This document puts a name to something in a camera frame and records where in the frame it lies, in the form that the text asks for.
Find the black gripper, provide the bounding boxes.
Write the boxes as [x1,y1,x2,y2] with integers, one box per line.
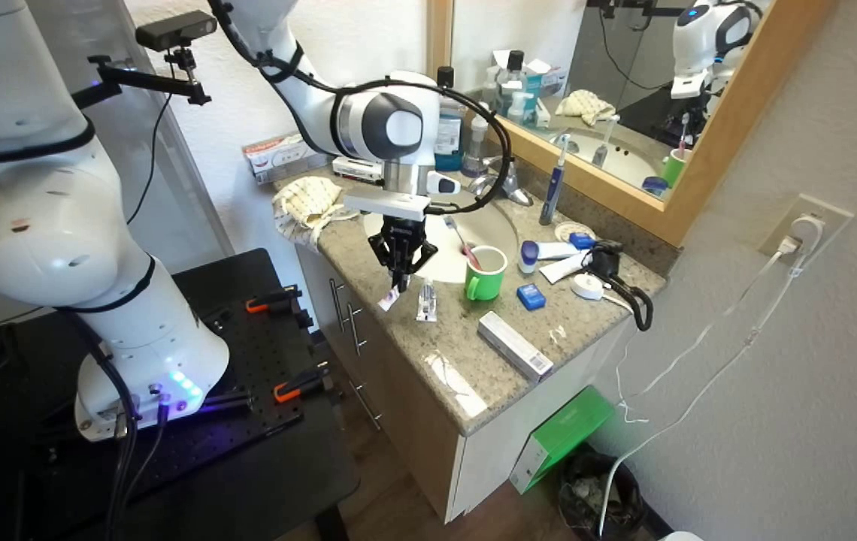
[367,211,443,294]

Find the crumpled grey white tube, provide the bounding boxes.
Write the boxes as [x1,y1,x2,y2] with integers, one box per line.
[416,283,443,327]

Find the small white tube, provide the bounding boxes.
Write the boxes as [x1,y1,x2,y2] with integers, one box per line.
[536,238,576,264]

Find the white sink basin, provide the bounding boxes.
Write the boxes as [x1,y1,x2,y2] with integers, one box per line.
[385,206,510,288]

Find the green mug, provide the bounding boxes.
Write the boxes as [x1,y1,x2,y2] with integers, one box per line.
[461,244,510,307]

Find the small white box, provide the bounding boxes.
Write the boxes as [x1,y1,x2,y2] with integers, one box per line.
[330,153,391,191]

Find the beige gloves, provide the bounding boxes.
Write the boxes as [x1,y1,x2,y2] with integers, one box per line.
[269,176,361,250]

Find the white container blue lid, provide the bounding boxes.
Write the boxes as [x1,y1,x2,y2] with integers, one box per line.
[516,238,545,281]

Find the blue square floss box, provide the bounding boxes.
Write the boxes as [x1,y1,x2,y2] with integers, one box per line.
[513,283,551,317]

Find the long white carton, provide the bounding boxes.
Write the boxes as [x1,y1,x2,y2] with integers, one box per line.
[474,309,555,381]

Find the chrome faucet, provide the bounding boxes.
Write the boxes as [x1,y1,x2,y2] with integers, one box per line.
[474,159,536,211]

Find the orange black clamp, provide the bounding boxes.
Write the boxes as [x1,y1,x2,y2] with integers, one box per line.
[269,361,333,408]
[244,285,305,319]

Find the blue mouthwash bottle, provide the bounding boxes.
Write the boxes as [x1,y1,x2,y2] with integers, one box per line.
[432,63,467,176]

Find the beige vanity cabinet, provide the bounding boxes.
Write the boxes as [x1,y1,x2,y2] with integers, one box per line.
[295,238,640,527]

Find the blue electric toothbrush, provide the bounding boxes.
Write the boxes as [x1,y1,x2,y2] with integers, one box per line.
[537,134,570,230]

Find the red white toothpaste box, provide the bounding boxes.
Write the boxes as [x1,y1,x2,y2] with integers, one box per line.
[241,134,322,187]

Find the white round disc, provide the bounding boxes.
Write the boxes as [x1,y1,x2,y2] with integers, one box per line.
[553,221,597,244]

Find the round white pad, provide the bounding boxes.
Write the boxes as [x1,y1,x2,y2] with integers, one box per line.
[568,272,611,304]

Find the green cardboard box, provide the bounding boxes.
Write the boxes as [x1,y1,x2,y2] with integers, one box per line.
[509,384,619,497]

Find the black robot table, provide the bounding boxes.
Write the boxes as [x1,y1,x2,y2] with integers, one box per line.
[0,248,361,541]

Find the black trash bin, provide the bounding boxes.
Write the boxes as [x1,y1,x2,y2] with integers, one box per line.
[551,449,650,541]

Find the wood framed mirror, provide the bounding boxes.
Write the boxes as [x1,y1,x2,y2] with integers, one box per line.
[423,0,842,250]

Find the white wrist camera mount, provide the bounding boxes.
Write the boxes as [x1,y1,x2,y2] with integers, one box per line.
[337,166,468,221]

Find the black corded device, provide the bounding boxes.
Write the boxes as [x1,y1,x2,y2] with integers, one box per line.
[587,242,657,335]

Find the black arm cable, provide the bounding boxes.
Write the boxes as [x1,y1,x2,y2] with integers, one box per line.
[207,0,516,221]

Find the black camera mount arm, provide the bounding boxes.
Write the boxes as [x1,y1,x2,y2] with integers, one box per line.
[69,42,212,113]

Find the black stereo camera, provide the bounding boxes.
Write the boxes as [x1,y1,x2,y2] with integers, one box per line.
[131,8,218,54]

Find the white power cable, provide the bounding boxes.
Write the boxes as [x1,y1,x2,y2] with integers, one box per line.
[611,235,801,430]
[591,215,826,538]

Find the white wall outlet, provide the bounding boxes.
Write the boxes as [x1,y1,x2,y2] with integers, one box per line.
[758,191,857,268]

